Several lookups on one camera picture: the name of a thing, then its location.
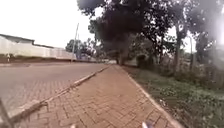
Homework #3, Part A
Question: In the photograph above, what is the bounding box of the long white wall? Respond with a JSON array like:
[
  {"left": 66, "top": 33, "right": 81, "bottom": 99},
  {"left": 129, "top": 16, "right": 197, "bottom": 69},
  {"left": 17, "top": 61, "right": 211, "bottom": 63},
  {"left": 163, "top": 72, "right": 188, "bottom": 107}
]
[{"left": 0, "top": 33, "right": 78, "bottom": 61}]

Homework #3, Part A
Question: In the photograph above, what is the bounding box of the grey stone kerb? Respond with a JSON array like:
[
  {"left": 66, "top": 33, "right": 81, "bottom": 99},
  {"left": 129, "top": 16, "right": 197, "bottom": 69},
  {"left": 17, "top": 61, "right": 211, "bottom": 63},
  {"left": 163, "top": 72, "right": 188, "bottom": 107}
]
[
  {"left": 117, "top": 65, "right": 183, "bottom": 128},
  {"left": 6, "top": 64, "right": 111, "bottom": 124}
]

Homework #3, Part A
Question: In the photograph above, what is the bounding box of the earth bank below wall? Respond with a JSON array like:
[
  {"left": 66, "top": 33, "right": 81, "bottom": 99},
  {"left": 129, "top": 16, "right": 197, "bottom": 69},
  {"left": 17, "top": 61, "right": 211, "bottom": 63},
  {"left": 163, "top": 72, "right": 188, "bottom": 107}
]
[{"left": 0, "top": 55, "right": 88, "bottom": 66}]

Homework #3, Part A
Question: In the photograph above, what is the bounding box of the pole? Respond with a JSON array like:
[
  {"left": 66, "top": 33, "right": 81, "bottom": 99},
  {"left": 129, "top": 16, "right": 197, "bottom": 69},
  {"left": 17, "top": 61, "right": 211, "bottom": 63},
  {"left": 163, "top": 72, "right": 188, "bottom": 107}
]
[{"left": 71, "top": 22, "right": 80, "bottom": 63}]

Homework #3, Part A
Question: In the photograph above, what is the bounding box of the grass verge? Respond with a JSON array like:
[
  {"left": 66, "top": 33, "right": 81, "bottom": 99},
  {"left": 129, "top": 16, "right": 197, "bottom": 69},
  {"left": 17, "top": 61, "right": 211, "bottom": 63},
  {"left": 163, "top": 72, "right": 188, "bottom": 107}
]
[{"left": 122, "top": 64, "right": 224, "bottom": 128}]

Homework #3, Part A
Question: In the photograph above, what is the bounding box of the red brick path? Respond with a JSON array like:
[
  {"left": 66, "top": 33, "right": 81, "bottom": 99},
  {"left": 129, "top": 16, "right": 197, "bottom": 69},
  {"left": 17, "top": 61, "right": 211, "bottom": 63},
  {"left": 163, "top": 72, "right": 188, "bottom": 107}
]
[{"left": 14, "top": 64, "right": 174, "bottom": 128}]

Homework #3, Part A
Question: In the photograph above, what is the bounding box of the row of tall trees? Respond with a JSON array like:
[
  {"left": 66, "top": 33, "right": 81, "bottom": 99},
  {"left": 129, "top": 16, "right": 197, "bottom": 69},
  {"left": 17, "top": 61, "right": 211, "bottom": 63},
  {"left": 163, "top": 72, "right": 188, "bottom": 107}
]
[{"left": 77, "top": 0, "right": 224, "bottom": 81}]

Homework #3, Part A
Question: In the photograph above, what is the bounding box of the reddish paved road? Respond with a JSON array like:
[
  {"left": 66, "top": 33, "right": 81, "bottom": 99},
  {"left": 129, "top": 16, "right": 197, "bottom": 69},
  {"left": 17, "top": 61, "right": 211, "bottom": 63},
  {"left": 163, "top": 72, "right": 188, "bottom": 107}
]
[{"left": 0, "top": 62, "right": 111, "bottom": 114}]

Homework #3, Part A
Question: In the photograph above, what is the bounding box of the group of trees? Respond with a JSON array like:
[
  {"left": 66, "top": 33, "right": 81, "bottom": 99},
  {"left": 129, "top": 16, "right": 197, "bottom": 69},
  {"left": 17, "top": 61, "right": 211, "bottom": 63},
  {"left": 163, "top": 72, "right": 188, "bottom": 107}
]
[{"left": 64, "top": 38, "right": 101, "bottom": 62}]

